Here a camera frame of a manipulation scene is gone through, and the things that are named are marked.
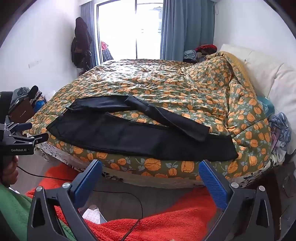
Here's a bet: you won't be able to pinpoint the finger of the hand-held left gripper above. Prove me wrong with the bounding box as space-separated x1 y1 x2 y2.
6 122 33 138
9 133 49 149

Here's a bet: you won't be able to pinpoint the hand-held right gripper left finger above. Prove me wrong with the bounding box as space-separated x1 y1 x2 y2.
27 159 103 241

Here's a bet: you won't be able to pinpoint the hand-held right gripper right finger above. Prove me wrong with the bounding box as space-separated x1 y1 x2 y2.
198 159 274 241

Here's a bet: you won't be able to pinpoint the black pants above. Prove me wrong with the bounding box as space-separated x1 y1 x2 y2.
46 96 239 161

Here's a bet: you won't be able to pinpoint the person's left forearm green sleeve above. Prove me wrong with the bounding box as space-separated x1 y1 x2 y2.
0 183 77 241

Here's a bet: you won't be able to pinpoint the person's left hand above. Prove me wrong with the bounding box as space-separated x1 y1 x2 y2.
0 155 19 186

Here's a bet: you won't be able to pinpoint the brown bedside cabinet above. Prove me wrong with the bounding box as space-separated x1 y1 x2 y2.
8 97 36 122

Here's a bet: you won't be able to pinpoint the colourful clothes heap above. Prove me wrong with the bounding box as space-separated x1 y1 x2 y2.
32 91 47 112

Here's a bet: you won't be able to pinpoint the patterned bed sheet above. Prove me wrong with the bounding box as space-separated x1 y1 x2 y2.
35 139 285 189

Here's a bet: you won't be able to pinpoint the grey jeans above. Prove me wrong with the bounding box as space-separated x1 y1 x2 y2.
10 87 30 106

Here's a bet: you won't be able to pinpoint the white paper packet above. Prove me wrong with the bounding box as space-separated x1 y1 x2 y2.
79 204 108 225

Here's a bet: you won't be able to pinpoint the black fuzzy item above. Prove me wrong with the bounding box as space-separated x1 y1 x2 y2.
28 85 39 98

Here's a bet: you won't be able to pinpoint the orange fleece cloth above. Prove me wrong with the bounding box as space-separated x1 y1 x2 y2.
25 162 223 241

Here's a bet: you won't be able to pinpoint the dark nightstand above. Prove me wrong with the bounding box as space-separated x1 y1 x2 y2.
273 151 296 241

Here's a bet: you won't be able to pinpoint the blue patterned cloth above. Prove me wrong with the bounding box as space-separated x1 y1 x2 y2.
268 112 292 163

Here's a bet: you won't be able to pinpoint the teal pillow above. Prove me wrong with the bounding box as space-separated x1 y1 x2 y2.
257 95 275 116

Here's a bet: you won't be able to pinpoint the hanging dark coats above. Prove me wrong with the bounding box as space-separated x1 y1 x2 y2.
70 17 93 69

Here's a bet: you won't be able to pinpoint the dark quilted jacket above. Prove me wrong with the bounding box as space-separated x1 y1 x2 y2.
102 47 114 62

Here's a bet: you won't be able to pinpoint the orange floral green quilt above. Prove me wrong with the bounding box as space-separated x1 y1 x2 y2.
23 51 274 183

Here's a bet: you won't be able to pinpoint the yellow blanket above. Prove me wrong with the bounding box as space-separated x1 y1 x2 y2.
222 51 257 96

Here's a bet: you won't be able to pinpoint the blue curtain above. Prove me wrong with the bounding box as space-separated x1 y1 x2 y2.
161 0 217 62
80 2 98 67

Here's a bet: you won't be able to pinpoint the blue patterned bundle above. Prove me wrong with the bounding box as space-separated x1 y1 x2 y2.
183 49 198 63

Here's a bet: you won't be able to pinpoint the red and black clothes pile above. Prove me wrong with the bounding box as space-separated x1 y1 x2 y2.
195 44 218 56

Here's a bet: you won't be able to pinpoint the glass sliding door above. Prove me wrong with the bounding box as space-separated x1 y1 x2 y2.
97 0 164 65

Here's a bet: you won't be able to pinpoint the black cable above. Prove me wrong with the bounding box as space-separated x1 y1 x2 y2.
16 165 144 241

